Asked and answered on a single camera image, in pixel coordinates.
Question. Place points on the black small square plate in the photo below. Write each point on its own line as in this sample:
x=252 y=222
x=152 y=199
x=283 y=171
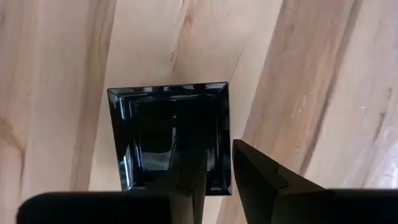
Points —
x=149 y=124

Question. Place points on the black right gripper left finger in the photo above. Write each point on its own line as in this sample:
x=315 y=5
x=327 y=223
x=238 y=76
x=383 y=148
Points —
x=109 y=208

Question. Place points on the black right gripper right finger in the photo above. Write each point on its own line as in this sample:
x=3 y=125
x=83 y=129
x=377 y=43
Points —
x=295 y=208

